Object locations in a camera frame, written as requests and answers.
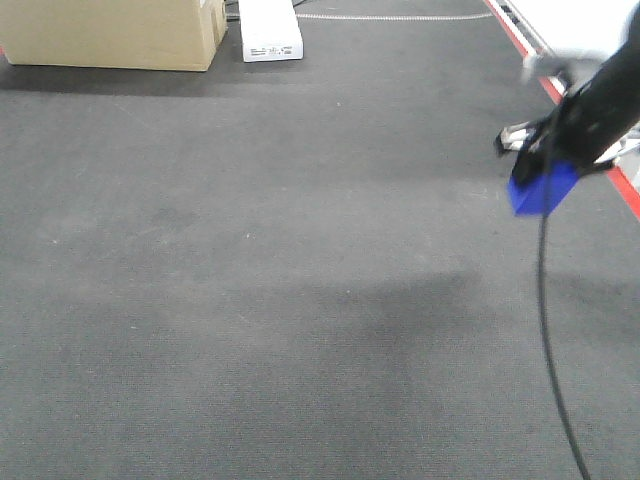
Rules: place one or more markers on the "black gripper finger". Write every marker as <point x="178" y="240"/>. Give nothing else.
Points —
<point x="530" y="163"/>

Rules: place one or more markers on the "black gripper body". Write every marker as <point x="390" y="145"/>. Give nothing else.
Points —
<point x="574" y="135"/>

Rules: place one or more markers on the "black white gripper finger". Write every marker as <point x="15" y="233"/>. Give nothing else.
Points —
<point x="512" y="138"/>

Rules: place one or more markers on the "blue block part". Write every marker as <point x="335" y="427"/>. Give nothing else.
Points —
<point x="544" y="192"/>

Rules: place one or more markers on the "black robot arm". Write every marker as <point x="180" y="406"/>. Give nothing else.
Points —
<point x="612" y="93"/>

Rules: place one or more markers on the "white long carton box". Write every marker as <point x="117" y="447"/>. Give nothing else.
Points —
<point x="269" y="31"/>

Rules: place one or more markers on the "brown cardboard box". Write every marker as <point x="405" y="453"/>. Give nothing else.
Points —
<point x="145" y="35"/>

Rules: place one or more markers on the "white conveyor side frame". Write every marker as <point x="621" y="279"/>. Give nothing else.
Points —
<point x="575" y="69"/>

